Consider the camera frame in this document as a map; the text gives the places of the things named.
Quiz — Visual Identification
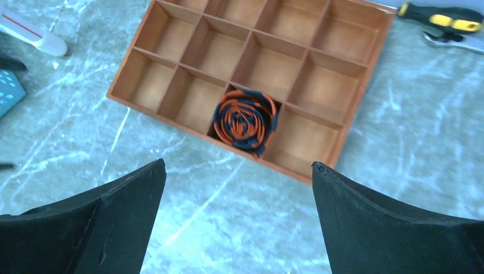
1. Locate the orange navy striped tie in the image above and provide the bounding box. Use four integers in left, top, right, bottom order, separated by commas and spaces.
212, 89, 279, 158

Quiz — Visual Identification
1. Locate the white pvc pipe stand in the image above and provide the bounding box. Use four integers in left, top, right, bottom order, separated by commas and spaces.
1, 5, 68, 57

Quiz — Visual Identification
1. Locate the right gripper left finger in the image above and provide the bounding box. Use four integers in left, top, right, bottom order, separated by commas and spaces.
1, 159, 167, 273

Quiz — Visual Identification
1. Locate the brown compartment tray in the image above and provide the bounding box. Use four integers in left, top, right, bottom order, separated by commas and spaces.
107, 1, 396, 183

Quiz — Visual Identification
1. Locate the blue plastic basket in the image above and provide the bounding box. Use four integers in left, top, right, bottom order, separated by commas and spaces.
0, 70, 27, 117

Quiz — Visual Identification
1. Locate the orange black screwdriver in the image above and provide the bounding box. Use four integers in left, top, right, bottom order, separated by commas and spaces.
397, 3, 483, 34

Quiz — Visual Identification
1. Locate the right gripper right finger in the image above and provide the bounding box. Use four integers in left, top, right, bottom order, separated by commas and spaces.
312, 162, 483, 273

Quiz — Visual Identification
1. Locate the silver wrench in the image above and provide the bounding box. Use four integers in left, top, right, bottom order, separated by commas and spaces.
422, 31, 483, 54

